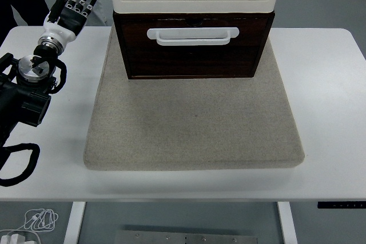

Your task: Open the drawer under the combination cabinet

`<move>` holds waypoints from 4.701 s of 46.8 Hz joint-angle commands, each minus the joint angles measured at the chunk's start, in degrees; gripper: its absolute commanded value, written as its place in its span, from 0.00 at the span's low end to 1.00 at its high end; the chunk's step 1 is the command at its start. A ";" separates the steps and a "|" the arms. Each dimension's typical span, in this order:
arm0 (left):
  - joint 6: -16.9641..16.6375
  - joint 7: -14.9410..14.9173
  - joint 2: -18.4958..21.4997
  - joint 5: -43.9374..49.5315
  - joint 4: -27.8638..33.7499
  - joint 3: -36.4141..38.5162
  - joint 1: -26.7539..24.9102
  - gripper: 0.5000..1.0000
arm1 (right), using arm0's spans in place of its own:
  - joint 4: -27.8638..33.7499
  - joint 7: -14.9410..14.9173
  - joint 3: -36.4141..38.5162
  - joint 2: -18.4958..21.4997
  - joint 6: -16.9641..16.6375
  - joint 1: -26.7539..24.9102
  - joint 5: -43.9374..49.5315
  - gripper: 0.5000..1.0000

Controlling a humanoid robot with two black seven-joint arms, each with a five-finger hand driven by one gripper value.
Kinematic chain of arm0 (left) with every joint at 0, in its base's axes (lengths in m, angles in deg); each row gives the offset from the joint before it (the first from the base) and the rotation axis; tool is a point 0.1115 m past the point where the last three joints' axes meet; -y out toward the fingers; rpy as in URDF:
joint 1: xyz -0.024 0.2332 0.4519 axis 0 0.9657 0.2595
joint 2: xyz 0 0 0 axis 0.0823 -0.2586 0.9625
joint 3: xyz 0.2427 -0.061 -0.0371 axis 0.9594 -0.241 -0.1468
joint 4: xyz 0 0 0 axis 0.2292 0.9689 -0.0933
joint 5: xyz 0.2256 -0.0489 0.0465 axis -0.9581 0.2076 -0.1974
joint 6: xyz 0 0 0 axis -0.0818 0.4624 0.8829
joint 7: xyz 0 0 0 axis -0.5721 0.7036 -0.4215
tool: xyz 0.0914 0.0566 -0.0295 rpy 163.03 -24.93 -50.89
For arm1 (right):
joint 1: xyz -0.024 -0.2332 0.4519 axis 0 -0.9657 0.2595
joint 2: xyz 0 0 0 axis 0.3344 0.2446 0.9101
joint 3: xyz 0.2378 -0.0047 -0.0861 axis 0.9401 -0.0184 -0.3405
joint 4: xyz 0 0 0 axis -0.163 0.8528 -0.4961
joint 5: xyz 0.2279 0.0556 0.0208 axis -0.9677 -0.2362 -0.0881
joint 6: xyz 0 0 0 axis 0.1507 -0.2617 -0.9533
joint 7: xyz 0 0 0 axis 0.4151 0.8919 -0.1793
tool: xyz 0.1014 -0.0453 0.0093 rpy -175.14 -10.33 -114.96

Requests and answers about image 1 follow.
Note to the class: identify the white table leg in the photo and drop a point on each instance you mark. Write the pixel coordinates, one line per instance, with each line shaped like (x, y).
(287, 221)
(74, 221)

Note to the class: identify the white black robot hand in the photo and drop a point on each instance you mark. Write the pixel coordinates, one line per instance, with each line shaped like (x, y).
(61, 31)

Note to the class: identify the dark brown wooden drawer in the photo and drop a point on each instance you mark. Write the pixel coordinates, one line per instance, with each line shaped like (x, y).
(194, 61)

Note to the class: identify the dark brown drawer case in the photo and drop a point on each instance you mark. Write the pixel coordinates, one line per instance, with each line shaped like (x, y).
(116, 24)

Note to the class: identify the grey metal plate with screws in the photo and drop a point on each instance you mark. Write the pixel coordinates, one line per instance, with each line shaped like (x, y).
(186, 238)

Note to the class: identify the black table control panel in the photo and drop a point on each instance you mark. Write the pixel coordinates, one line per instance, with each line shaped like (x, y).
(340, 205)

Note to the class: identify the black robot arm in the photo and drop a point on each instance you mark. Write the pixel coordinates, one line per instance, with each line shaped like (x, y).
(25, 98)

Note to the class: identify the white power adapter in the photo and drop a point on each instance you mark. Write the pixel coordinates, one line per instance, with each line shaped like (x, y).
(12, 239)

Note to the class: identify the beige fabric mat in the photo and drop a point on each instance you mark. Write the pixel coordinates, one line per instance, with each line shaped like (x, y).
(194, 118)

